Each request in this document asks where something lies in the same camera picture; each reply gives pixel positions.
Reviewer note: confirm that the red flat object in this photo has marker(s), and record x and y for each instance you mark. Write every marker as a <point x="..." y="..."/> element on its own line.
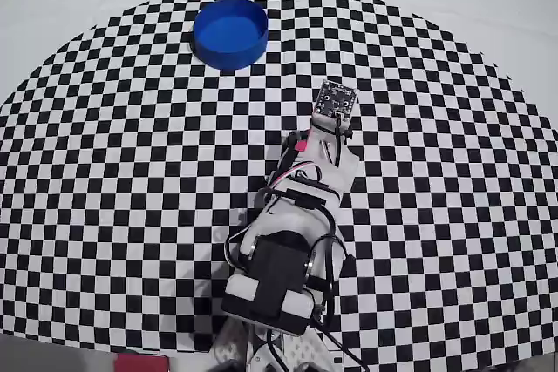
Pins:
<point x="141" y="363"/>

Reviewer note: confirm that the blue round box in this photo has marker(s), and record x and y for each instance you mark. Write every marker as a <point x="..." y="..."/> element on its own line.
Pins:
<point x="226" y="32"/>

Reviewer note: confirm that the black white checkered mat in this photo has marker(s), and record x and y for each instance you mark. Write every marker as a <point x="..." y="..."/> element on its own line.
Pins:
<point x="436" y="171"/>

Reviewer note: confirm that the red tape patch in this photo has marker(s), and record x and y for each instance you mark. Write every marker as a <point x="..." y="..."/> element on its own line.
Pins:
<point x="301" y="146"/>

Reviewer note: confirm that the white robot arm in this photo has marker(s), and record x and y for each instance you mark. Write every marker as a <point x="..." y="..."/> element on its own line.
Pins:
<point x="270" y="267"/>

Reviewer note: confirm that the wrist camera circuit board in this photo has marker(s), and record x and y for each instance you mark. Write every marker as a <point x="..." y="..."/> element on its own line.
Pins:
<point x="336" y="99"/>

